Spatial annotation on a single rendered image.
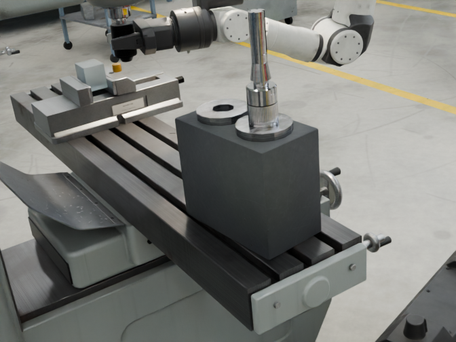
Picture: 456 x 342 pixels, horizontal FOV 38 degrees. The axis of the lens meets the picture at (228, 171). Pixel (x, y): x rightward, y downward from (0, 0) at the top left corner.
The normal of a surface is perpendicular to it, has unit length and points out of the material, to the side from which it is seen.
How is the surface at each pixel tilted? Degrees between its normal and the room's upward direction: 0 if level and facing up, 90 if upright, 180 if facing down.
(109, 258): 90
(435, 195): 0
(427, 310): 0
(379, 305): 0
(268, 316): 90
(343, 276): 90
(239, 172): 90
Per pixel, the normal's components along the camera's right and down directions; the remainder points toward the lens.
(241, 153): -0.77, 0.34
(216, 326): 0.55, 0.33
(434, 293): -0.08, -0.89
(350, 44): 0.27, 0.44
